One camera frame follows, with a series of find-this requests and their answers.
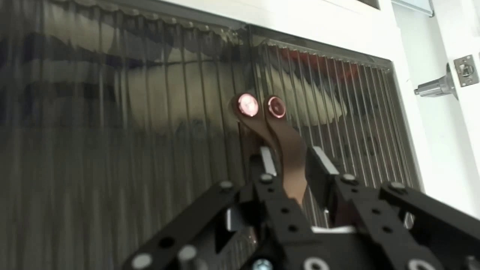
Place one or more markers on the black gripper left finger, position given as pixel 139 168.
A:
pixel 199 225

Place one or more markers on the white room door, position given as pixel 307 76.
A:
pixel 465 30

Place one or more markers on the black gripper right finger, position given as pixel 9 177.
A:
pixel 409 219

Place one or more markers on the ribbed dark glass cabinet door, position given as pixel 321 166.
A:
pixel 99 150
pixel 360 124

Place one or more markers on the silver door latch plate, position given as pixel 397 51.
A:
pixel 465 69

